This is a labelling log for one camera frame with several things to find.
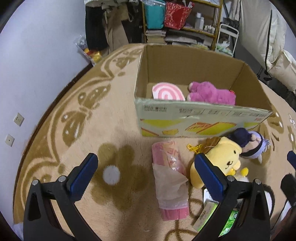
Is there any yellow dog plush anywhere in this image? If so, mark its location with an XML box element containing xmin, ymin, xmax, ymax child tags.
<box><xmin>187</xmin><ymin>137</ymin><xmax>249</xmax><ymax>181</ymax></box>

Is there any pink bear plush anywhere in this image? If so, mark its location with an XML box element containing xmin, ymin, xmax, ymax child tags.
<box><xmin>186</xmin><ymin>81</ymin><xmax>236</xmax><ymax>105</ymax></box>

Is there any pink swirl plush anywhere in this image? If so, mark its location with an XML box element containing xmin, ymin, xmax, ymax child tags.
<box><xmin>152</xmin><ymin>82</ymin><xmax>186</xmax><ymax>101</ymax></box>

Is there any white fluffy plush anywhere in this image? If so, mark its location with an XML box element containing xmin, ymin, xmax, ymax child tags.
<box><xmin>234</xmin><ymin>184</ymin><xmax>275</xmax><ymax>218</ymax></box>

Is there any green tissue pack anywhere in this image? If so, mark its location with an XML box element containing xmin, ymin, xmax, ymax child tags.
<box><xmin>193</xmin><ymin>201</ymin><xmax>238</xmax><ymax>237</ymax></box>

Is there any purple-haired doll plush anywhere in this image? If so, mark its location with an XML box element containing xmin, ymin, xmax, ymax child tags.
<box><xmin>227</xmin><ymin>128</ymin><xmax>270</xmax><ymax>164</ymax></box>

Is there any pink wrapped tissue pack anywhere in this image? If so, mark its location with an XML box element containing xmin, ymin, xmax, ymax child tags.
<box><xmin>152</xmin><ymin>141</ymin><xmax>189</xmax><ymax>221</ymax></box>

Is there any white trolley cart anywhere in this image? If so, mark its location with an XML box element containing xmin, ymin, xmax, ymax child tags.
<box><xmin>215</xmin><ymin>23</ymin><xmax>239</xmax><ymax>57</ymax></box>

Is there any cardboard box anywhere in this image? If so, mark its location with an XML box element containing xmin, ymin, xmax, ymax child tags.
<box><xmin>134</xmin><ymin>45</ymin><xmax>273</xmax><ymax>138</ymax></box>

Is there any plastic bag with toys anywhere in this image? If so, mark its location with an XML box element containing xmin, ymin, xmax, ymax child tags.
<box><xmin>74</xmin><ymin>35</ymin><xmax>102</xmax><ymax>66</ymax></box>

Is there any yellow metal shelf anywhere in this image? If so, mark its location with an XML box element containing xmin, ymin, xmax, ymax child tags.
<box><xmin>142</xmin><ymin>1</ymin><xmax>224</xmax><ymax>50</ymax></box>

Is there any stack of books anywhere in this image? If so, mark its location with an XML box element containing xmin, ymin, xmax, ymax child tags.
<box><xmin>145</xmin><ymin>30</ymin><xmax>167</xmax><ymax>44</ymax></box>

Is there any red gift bag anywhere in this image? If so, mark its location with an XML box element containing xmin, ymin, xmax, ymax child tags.
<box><xmin>164</xmin><ymin>1</ymin><xmax>194</xmax><ymax>30</ymax></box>

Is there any beige trench coat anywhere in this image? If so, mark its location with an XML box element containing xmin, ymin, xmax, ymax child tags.
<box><xmin>104</xmin><ymin>3</ymin><xmax>129</xmax><ymax>54</ymax></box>

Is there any teal bag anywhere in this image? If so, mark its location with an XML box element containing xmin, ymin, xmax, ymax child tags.
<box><xmin>142</xmin><ymin>0</ymin><xmax>166</xmax><ymax>30</ymax></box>

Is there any lower wall socket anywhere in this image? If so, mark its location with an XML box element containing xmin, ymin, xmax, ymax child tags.
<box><xmin>5</xmin><ymin>134</ymin><xmax>15</xmax><ymax>147</ymax></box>

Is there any wall socket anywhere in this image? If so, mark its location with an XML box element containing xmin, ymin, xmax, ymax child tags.
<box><xmin>5</xmin><ymin>134</ymin><xmax>15</xmax><ymax>147</ymax></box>
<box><xmin>14</xmin><ymin>113</ymin><xmax>25</xmax><ymax>126</ymax></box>

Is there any upper wall socket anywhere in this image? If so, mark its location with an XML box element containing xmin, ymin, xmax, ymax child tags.
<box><xmin>14</xmin><ymin>113</ymin><xmax>25</xmax><ymax>126</ymax></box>

